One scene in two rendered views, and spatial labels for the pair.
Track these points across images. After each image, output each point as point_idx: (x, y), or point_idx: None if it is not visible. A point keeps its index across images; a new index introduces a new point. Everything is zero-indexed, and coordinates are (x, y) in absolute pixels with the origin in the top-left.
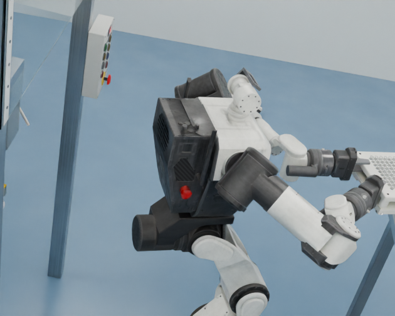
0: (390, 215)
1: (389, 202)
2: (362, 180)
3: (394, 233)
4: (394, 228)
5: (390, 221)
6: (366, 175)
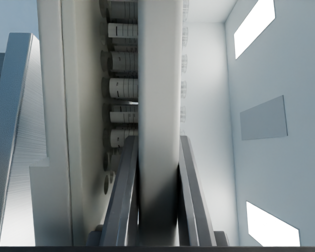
0: (15, 73)
1: (108, 201)
2: (74, 4)
3: None
4: (9, 128)
5: (6, 87)
6: (142, 38)
